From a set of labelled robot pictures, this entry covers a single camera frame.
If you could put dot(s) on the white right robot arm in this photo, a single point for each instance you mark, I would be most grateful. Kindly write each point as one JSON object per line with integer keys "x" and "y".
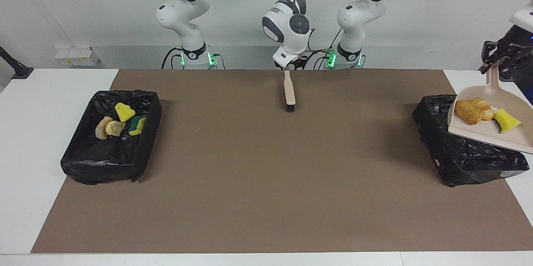
{"x": 287, "y": 24}

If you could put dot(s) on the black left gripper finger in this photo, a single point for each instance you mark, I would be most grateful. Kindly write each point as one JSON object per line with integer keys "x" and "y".
{"x": 509, "y": 70}
{"x": 488, "y": 55}

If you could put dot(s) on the black bag lined bin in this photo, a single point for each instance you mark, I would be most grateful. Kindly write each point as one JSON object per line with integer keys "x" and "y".
{"x": 104, "y": 157}
{"x": 458, "y": 162}

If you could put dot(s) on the orange striped croissant piece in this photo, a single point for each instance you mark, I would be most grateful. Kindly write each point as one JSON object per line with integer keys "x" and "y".
{"x": 485, "y": 110}

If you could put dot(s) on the white power strip box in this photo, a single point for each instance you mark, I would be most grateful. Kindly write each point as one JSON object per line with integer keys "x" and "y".
{"x": 75, "y": 55}

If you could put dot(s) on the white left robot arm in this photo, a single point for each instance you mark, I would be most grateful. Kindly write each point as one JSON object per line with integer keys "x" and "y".
{"x": 360, "y": 12}

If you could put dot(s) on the notched yellow green-backed sponge piece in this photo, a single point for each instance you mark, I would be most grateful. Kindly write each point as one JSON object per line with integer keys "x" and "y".
{"x": 124, "y": 112}

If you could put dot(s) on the golden brown bread roll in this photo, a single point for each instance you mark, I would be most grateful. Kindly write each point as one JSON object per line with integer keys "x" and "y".
{"x": 466, "y": 111}

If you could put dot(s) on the brown paper table mat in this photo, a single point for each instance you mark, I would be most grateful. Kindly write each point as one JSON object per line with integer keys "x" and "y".
{"x": 266, "y": 199}

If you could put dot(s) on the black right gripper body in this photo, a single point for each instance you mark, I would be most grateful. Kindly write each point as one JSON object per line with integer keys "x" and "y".
{"x": 296, "y": 64}

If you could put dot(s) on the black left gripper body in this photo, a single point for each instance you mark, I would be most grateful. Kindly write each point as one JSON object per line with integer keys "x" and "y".
{"x": 518, "y": 43}

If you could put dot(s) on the beige plastic dustpan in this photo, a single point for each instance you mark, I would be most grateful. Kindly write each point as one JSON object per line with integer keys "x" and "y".
{"x": 487, "y": 132}

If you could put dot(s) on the pale beige foam chunk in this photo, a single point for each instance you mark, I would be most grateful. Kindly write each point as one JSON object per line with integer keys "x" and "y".
{"x": 114, "y": 129}
{"x": 100, "y": 129}

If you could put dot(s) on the small green yellow sponge wedge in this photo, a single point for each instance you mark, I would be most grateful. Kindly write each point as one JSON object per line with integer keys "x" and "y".
{"x": 507, "y": 121}

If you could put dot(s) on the black stand foot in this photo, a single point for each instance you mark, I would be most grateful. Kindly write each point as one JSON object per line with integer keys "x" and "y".
{"x": 18, "y": 70}

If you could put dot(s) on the beige hand brush black bristles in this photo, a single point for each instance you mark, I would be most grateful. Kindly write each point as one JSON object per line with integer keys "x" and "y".
{"x": 289, "y": 89}

